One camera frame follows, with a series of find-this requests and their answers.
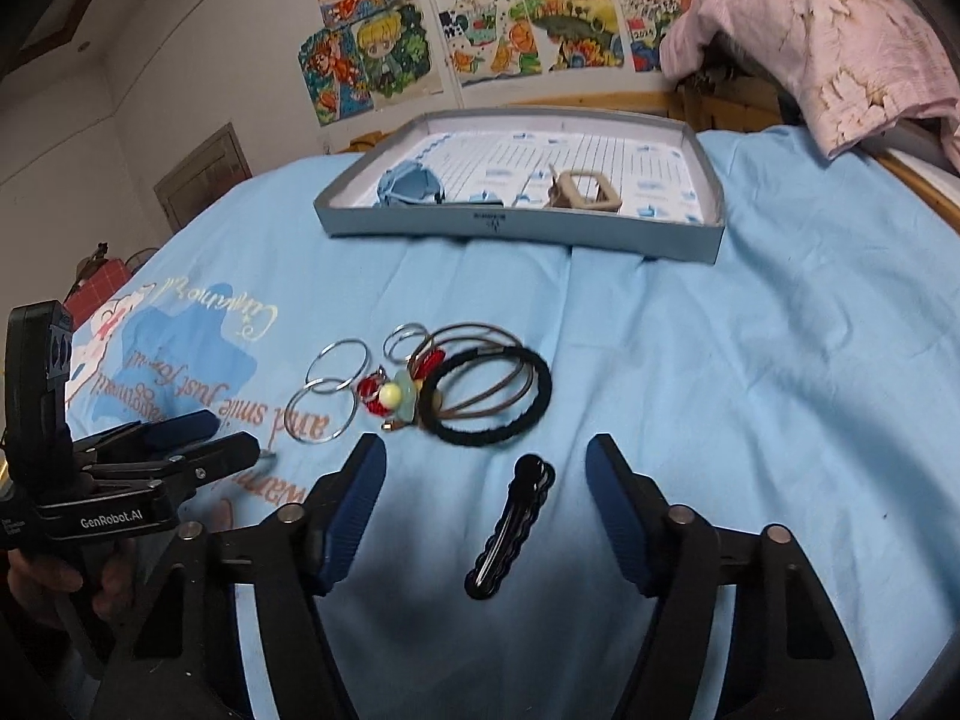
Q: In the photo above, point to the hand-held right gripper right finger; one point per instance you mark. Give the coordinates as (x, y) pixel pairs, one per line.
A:
(619, 517)

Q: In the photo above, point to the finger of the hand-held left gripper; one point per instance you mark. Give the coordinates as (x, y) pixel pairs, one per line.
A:
(176, 427)
(217, 457)

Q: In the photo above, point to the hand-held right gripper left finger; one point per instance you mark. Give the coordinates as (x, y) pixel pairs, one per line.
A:
(351, 514)

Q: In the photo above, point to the black wavy hair clip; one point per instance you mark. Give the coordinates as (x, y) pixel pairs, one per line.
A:
(506, 532)

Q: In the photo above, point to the grey shallow cardboard box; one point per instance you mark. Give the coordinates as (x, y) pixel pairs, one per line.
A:
(517, 229)

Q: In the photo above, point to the person's left hand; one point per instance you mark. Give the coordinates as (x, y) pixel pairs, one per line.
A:
(112, 581)

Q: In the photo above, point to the red box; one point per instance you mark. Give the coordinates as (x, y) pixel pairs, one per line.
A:
(97, 289)

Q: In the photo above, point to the brown wooden door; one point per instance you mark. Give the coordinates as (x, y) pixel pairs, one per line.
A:
(206, 180)

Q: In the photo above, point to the beige rectangular hair claw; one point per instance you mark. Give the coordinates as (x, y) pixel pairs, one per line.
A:
(581, 195)

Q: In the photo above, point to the light blue wristwatch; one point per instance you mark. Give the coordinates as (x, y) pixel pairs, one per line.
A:
(409, 184)

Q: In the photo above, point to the pink leaf-print blanket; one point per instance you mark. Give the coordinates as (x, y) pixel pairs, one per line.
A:
(810, 37)

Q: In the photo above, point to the group of colourful wall drawings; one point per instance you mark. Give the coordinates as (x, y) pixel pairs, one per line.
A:
(487, 22)

